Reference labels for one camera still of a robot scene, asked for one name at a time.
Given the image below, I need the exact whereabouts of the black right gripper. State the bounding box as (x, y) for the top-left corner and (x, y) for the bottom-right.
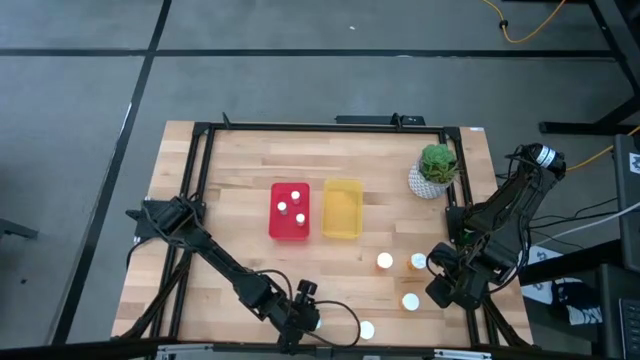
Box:
(424, 242), (484, 311)

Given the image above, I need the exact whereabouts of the red plastic bin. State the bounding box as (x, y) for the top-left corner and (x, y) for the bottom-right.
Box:
(268, 181), (312, 242)

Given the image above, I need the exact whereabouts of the yellow plastic bin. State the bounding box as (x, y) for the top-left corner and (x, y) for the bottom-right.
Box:
(321, 178), (365, 240)

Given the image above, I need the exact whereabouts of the white grey triangle-pattern pot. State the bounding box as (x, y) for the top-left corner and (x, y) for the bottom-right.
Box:
(407, 157), (454, 201)

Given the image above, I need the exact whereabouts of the silver crossbar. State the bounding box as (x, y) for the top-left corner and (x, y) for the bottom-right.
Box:
(154, 342), (494, 360)

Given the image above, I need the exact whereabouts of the navy and white bag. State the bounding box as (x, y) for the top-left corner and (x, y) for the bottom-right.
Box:
(519, 244), (607, 327)

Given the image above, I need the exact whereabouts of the green artificial plant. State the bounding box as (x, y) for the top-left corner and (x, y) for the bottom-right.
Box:
(418, 143), (461, 185)

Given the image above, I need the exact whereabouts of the black bar-shaped device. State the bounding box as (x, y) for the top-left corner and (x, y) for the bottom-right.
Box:
(334, 114), (427, 127)

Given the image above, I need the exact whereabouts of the black computer case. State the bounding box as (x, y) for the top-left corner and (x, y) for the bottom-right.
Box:
(613, 133), (640, 274)

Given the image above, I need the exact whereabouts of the grey chair leg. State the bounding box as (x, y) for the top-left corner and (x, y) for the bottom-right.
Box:
(0, 217), (40, 241)

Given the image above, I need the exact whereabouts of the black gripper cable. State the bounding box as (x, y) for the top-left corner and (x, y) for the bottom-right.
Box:
(252, 268), (363, 349)

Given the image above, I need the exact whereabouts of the white cable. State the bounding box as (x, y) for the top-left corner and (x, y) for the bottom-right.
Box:
(529, 201), (640, 247)

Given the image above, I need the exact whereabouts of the yellow cable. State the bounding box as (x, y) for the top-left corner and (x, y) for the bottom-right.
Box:
(566, 125), (640, 173)

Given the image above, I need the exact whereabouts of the black aluminium table frame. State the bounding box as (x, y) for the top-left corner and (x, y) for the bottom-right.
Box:
(113, 111), (534, 351)

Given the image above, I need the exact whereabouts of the yellow extension cord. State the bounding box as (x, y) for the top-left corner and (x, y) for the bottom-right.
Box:
(481, 0), (569, 45)

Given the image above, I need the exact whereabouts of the black desk frame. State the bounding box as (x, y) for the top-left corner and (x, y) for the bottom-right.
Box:
(538, 0), (640, 137)

